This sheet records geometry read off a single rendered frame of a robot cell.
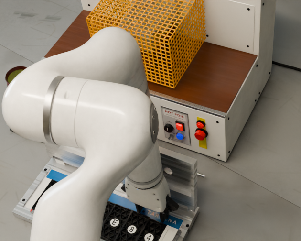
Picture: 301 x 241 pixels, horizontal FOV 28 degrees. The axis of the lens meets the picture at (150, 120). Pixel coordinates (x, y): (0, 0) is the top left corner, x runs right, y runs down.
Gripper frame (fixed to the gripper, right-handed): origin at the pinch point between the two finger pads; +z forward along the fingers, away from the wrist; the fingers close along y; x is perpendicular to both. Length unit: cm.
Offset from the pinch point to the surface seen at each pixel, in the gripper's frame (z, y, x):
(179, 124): -7.7, -2.2, 21.7
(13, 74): -6, -57, 22
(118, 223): 1.0, -6.4, -6.3
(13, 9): 4, -84, 55
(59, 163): 2.3, -31.0, 3.9
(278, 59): 4, 10, 65
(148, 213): 2.2, -1.2, -0.3
